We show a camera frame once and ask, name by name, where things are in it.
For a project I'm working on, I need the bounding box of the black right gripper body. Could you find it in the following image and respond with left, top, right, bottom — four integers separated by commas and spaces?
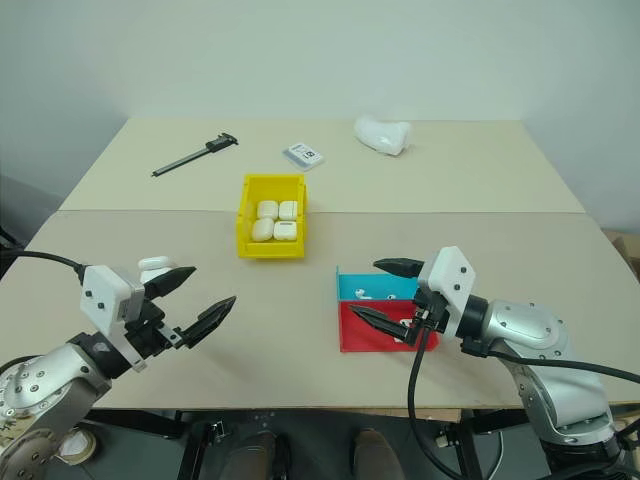
408, 287, 449, 347

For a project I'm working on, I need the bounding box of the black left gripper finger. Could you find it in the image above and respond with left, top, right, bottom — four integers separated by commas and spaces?
142, 266, 198, 303
179, 295, 238, 350

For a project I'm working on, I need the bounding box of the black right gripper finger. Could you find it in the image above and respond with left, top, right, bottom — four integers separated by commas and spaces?
372, 256, 427, 281
349, 303, 416, 347

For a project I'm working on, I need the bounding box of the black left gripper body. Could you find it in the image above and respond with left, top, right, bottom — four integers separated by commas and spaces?
121, 298, 184, 359

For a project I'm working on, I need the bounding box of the yellow plastic bin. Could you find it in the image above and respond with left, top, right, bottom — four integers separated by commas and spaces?
234, 173, 311, 263

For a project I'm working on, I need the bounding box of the clear labelled card box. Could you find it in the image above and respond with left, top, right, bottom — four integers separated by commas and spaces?
282, 141, 329, 173

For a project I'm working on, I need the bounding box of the red plastic tray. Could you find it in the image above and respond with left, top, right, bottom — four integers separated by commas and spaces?
337, 298, 442, 354

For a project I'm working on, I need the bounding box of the blue plastic tray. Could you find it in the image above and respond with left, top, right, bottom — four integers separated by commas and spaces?
335, 265, 422, 302

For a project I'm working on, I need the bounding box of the black digital caliper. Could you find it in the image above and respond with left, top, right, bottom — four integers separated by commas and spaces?
151, 131, 240, 178

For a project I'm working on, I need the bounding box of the white plastic bag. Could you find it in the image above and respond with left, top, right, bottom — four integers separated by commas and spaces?
352, 115, 413, 159

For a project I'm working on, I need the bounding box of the white tape roll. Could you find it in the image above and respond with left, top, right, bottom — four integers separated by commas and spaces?
58, 429, 97, 465

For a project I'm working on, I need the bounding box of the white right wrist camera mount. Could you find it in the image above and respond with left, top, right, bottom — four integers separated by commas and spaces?
416, 245, 477, 342

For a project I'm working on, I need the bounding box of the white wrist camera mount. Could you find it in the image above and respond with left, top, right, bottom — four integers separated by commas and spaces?
79, 265, 149, 374
416, 245, 477, 342

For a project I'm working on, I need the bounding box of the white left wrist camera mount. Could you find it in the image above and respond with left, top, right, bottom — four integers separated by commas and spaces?
79, 265, 149, 374

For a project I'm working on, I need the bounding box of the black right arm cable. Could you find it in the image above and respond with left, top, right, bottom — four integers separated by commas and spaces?
460, 339, 640, 385
406, 319, 454, 480

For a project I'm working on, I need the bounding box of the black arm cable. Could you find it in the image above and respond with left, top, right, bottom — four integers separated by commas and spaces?
406, 319, 454, 480
460, 339, 640, 385
0, 249, 85, 282

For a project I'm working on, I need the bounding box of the black table frame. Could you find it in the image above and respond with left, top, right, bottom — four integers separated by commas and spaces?
74, 408, 551, 480

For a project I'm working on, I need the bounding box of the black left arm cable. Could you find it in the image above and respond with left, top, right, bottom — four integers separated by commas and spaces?
0, 249, 85, 282

